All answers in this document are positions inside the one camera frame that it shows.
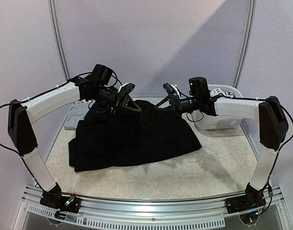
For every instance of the aluminium right corner post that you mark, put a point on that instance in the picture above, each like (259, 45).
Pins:
(246, 41)

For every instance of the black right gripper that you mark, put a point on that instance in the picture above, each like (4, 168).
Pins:
(173, 101)

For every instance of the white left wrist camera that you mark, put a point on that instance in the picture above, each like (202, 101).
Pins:
(126, 89)

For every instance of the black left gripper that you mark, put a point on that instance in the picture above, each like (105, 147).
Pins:
(120, 97)

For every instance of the translucent white laundry basket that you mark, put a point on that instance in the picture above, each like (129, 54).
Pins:
(207, 122)

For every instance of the aluminium left corner post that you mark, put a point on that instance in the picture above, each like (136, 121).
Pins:
(58, 38)

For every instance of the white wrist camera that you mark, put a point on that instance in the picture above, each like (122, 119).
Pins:
(171, 89)
(126, 89)

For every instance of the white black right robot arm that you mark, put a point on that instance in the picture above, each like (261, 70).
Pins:
(269, 114)

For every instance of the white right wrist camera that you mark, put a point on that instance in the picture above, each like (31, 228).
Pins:
(171, 89)

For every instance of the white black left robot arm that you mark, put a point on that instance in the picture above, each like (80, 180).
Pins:
(27, 117)

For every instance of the aluminium corner post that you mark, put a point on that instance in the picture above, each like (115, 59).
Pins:
(246, 41)
(58, 38)

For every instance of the grey t-shirt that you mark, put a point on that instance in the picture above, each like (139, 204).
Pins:
(76, 113)

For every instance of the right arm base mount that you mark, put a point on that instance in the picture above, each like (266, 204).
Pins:
(248, 202)

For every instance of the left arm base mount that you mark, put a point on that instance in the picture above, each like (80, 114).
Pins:
(56, 200)

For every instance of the aluminium front rail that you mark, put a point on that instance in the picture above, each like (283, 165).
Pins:
(210, 213)

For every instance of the black white striped garment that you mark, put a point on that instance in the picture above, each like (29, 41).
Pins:
(219, 92)

